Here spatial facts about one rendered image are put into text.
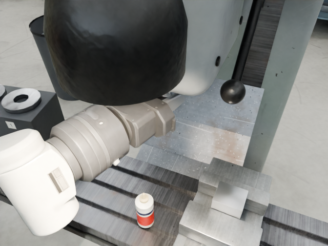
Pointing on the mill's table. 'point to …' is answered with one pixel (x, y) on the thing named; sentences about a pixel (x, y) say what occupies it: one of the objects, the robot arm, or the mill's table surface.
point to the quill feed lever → (241, 59)
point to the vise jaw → (217, 227)
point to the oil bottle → (145, 210)
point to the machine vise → (204, 188)
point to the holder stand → (29, 111)
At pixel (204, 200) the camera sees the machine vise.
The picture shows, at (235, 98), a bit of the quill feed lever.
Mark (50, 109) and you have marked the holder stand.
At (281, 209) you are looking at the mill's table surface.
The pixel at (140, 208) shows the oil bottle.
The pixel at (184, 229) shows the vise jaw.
